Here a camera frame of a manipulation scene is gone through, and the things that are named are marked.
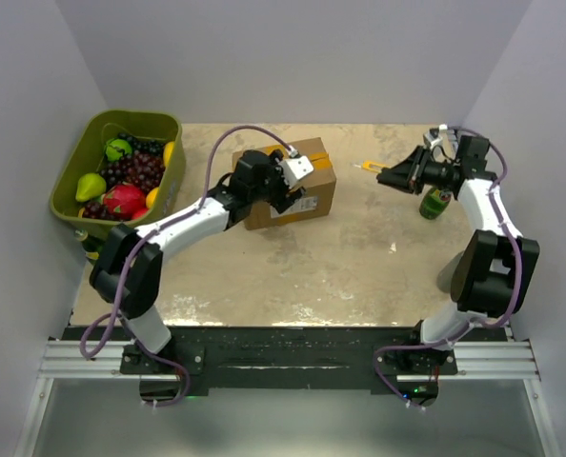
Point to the green pear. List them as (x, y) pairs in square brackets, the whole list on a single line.
[(89, 186)]

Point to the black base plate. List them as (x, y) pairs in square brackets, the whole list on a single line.
[(380, 360)]

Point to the yellow utility knife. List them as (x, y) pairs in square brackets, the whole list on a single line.
[(370, 166)]

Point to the olive green plastic basket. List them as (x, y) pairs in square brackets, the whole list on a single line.
[(88, 156)]

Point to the orange fruit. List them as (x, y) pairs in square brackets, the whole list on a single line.
[(151, 197)]

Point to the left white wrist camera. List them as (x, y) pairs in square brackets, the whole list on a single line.
[(295, 167)]

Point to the red dragon fruit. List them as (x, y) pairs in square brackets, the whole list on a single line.
[(124, 200)]

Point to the dark purple grape bunch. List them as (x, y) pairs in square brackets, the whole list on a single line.
[(141, 170)]

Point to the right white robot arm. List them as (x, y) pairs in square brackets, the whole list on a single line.
[(492, 276)]

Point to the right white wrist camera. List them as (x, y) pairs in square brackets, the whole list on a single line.
[(434, 137)]

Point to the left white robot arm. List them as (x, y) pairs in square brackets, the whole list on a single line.
[(128, 271)]

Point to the taped cardboard express box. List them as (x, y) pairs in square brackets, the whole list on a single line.
[(311, 200)]

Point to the grey cylindrical bottle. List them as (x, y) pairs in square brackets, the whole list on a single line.
[(445, 276)]

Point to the black grape bunch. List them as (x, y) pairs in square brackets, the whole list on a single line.
[(148, 146)]

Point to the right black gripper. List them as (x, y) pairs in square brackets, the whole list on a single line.
[(409, 174)]

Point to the aluminium rail frame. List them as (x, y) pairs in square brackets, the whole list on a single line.
[(371, 263)]

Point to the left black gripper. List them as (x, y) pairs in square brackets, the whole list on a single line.
[(280, 203)]

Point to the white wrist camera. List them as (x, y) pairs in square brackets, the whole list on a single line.
[(295, 167), (434, 137)]

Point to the yellow lemon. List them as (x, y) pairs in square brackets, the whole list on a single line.
[(167, 153)]

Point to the small red grape bunch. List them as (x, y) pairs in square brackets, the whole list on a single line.
[(97, 210)]

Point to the dark bottle behind basket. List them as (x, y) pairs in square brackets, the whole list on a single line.
[(91, 245)]

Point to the green apple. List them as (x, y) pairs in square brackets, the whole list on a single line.
[(115, 149)]

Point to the green glass bottle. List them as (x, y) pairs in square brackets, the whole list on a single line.
[(435, 202)]

